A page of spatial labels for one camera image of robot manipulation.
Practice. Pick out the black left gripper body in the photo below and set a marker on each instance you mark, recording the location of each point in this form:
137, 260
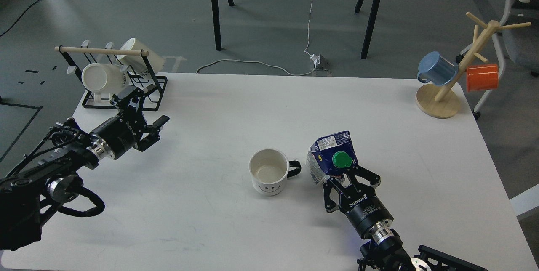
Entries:
113, 141

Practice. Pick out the cream mug on rack rear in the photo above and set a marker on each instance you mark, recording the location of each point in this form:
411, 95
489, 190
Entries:
136, 62

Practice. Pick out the grey power socket box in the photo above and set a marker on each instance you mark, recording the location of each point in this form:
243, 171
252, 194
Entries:
319, 62

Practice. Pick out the white mug on rack front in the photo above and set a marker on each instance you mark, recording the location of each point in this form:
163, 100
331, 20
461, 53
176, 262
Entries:
101, 79

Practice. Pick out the white smiley mug black handle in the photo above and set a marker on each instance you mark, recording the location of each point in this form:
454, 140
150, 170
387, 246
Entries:
270, 170

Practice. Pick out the grey office chair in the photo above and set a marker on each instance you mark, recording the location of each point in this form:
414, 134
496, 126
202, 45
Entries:
519, 39

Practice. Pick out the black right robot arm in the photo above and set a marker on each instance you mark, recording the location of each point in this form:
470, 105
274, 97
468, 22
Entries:
389, 254

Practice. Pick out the blue mug on tree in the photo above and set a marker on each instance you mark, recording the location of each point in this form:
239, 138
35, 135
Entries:
436, 69

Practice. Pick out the orange mug on tree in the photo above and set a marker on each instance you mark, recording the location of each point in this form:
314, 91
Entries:
482, 77

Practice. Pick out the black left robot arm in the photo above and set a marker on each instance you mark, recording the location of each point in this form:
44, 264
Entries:
46, 181

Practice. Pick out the blue white milk carton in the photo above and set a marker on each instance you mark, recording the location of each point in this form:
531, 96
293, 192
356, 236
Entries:
330, 156

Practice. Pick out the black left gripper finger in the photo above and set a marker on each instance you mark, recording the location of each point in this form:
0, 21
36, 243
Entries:
150, 134
129, 104

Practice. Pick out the wooden mug tree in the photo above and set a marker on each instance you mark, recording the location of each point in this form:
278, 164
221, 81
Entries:
441, 101

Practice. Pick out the black wire cup rack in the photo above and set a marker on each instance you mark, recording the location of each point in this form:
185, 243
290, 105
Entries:
79, 57

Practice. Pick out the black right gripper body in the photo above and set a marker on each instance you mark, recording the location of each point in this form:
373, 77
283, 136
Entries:
369, 217

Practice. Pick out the black table leg left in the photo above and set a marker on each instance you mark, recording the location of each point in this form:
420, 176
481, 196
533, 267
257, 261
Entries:
218, 1

